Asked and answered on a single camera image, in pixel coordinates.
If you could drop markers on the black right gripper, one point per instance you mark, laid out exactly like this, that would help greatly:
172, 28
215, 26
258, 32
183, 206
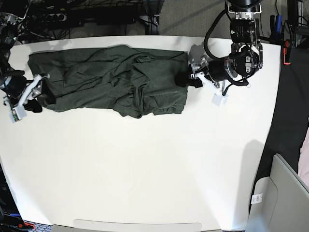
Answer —
15, 86

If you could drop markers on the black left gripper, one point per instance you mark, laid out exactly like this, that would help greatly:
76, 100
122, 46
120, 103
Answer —
213, 70

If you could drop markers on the dark green long-sleeve shirt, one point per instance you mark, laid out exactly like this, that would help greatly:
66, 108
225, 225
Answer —
131, 81

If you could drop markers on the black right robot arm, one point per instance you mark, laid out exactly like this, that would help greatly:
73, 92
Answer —
8, 38

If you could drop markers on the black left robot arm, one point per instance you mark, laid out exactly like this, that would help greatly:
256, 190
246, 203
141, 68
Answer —
245, 58

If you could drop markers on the black power strip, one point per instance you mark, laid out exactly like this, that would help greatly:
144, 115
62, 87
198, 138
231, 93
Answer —
59, 17

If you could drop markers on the red clamp on table edge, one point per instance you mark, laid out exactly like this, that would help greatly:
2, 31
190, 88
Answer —
286, 52

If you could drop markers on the pink cloth at edge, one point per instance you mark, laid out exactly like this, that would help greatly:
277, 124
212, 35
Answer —
303, 164

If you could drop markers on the grey plastic bin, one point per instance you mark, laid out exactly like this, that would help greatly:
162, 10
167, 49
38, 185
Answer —
280, 202

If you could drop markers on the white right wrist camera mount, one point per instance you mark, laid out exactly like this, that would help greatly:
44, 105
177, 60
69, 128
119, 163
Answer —
16, 108

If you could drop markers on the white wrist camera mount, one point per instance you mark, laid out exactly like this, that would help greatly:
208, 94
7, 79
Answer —
16, 108
218, 99

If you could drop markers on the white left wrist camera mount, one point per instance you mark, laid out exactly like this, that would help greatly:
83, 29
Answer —
218, 99

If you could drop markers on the blue and black handled tools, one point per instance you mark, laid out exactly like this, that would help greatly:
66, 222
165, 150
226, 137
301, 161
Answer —
275, 26

